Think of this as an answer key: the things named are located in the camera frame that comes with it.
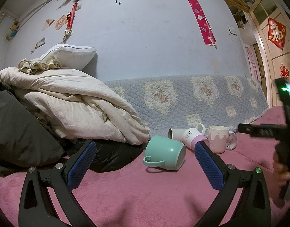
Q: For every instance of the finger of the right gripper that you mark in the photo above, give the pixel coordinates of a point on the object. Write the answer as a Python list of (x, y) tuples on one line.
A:
[(263, 130)]

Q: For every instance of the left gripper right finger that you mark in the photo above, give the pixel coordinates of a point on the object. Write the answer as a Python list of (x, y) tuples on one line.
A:
[(253, 207)]

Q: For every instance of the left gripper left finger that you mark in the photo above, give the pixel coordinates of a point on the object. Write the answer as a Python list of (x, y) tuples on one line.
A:
[(36, 207)]

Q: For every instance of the white and purple mug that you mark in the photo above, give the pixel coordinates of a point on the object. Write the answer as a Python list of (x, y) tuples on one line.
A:
[(194, 135)]

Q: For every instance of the plain white cup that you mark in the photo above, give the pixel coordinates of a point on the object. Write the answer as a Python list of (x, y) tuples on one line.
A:
[(176, 134)]

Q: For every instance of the person right hand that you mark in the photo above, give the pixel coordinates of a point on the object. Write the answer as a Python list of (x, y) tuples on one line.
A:
[(281, 174)]

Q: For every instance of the pink drip pattern mug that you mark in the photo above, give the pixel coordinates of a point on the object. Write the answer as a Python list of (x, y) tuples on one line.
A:
[(221, 138)]

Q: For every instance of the pink hanging cloth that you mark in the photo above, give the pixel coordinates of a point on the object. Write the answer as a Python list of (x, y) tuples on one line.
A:
[(254, 67)]

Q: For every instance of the red paper-cut door sticker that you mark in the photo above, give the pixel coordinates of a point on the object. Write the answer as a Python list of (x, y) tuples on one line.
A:
[(284, 72)]

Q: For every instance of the dark grey blanket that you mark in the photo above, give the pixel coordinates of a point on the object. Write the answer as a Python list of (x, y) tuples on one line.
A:
[(23, 140)]

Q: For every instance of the black glossy jacket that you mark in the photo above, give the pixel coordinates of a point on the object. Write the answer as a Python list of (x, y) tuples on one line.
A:
[(110, 155)]

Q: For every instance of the mint green mug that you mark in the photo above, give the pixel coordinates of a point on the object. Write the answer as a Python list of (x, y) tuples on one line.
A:
[(165, 153)]

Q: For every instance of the red fu diamond poster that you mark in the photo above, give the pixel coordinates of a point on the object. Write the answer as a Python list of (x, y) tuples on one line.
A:
[(276, 33)]

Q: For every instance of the blue quilted floral cover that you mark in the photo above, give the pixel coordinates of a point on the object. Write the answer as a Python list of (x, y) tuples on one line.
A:
[(183, 101)]

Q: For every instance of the red height chart banner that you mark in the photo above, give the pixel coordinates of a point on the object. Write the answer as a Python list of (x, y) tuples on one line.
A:
[(203, 23)]

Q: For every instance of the cream wooden door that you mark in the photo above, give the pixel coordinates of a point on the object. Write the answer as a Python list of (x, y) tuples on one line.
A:
[(260, 11)]

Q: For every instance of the cream folded duvet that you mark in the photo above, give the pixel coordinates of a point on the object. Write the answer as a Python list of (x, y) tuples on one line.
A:
[(77, 105)]

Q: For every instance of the cream crumpled cloth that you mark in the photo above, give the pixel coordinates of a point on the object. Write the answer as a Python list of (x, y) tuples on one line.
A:
[(37, 65)]

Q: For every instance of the white pillow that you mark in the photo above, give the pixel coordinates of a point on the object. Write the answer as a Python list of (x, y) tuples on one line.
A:
[(71, 56)]

